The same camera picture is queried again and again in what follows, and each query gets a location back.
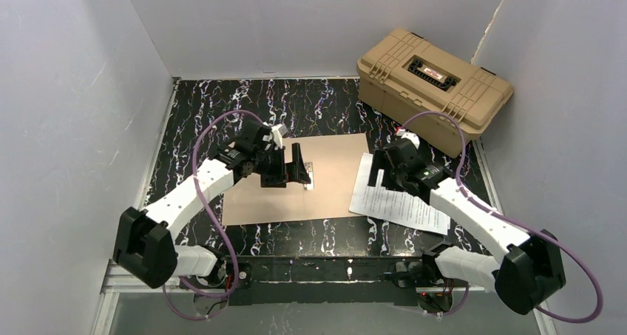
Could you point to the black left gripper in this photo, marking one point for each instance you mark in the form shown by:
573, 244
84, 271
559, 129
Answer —
276, 166

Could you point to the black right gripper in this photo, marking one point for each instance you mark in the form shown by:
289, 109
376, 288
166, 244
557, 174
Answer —
381, 165

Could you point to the beige paper folder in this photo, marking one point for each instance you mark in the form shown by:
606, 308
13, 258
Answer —
335, 160

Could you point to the printed white paper sheet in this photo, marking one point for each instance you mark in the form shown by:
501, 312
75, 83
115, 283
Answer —
395, 207

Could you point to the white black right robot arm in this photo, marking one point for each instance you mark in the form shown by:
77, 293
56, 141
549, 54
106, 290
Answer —
522, 269

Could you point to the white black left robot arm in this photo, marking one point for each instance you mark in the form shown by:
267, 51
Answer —
145, 241

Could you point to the silver folder clip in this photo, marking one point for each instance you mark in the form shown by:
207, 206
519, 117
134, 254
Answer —
309, 168

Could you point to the tan plastic toolbox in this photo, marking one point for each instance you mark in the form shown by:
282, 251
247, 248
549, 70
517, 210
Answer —
440, 97

